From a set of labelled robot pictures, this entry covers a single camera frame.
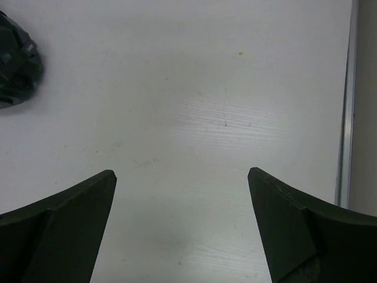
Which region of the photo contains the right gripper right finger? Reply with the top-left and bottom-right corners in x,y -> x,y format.
248,167 -> 376,282

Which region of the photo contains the aluminium rail right side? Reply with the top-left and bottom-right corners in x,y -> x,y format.
335,1 -> 359,209

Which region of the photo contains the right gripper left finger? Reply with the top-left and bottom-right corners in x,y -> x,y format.
1,170 -> 117,282

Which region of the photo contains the black headset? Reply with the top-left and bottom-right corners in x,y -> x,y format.
1,12 -> 44,109

